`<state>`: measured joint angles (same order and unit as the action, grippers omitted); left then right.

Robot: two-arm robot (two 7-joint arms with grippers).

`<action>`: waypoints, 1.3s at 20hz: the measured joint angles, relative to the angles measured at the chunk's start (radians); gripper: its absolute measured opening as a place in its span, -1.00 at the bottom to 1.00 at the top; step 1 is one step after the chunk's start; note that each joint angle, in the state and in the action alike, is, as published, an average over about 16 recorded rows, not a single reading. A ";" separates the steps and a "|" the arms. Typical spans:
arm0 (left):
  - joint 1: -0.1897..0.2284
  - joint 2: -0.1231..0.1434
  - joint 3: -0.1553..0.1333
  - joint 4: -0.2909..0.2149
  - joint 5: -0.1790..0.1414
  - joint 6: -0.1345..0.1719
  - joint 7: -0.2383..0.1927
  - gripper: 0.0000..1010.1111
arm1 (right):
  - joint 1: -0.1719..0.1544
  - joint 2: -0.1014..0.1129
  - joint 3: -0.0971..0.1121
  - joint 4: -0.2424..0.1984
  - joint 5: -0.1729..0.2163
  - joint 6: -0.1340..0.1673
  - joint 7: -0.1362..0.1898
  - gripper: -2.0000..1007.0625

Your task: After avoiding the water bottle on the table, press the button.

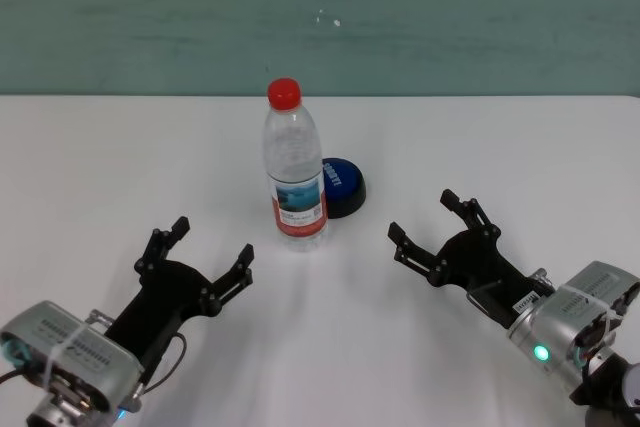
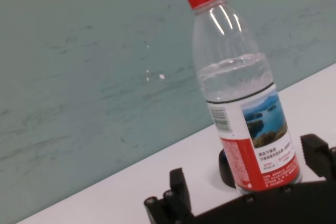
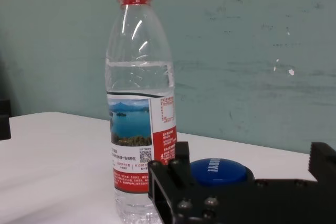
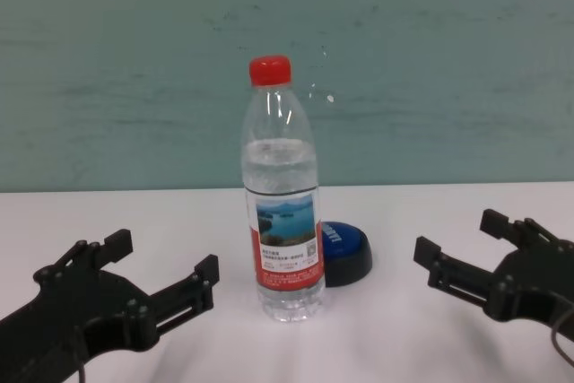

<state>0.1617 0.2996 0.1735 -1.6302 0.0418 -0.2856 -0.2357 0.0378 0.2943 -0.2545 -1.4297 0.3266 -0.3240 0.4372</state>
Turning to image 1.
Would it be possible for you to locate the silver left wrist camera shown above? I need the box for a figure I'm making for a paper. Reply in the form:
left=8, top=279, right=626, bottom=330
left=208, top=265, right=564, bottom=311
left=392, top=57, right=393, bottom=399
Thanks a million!
left=0, top=300, right=147, bottom=411

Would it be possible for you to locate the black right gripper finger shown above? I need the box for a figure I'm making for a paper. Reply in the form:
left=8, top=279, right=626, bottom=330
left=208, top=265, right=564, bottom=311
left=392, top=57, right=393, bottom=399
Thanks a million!
left=439, top=188, right=502, bottom=241
left=387, top=220, right=441, bottom=284

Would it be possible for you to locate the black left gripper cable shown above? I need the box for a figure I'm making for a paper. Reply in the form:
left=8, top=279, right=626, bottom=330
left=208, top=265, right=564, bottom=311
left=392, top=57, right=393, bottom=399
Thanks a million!
left=137, top=331, right=188, bottom=394

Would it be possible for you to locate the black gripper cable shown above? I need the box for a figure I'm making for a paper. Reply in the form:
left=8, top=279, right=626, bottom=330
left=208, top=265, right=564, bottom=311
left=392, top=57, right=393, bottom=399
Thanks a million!
left=465, top=280, right=506, bottom=311
left=137, top=331, right=188, bottom=394

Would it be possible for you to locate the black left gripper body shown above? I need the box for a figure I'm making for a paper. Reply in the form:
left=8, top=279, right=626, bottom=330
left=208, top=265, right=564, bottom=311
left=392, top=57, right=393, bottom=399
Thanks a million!
left=103, top=258, right=222, bottom=374

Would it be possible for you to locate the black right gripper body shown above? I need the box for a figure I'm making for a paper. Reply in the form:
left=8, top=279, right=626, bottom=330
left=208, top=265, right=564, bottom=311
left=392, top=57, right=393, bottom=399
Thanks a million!
left=427, top=227, right=554, bottom=331

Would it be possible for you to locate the blue push button black base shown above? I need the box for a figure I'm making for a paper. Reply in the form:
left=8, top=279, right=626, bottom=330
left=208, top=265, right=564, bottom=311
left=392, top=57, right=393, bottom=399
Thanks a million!
left=321, top=157, right=368, bottom=220

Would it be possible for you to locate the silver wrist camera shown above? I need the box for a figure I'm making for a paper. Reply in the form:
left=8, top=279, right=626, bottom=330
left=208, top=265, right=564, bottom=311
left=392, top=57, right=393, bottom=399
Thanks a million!
left=529, top=260, right=640, bottom=373
left=0, top=300, right=147, bottom=411

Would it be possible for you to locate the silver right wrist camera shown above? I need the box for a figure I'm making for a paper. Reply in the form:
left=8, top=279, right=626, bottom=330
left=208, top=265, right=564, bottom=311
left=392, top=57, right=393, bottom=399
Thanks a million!
left=529, top=260, right=640, bottom=373

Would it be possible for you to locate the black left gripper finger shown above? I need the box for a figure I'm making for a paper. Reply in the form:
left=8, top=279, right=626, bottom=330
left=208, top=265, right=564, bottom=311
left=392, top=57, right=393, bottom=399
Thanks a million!
left=133, top=216, right=191, bottom=275
left=198, top=243, right=255, bottom=318

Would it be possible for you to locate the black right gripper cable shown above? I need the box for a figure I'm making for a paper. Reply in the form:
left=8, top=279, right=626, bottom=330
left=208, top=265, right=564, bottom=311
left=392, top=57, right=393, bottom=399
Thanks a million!
left=465, top=280, right=506, bottom=311

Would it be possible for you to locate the clear water bottle red cap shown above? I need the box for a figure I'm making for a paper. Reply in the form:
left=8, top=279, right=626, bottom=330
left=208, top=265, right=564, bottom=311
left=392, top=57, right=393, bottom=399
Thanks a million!
left=261, top=77, right=330, bottom=254

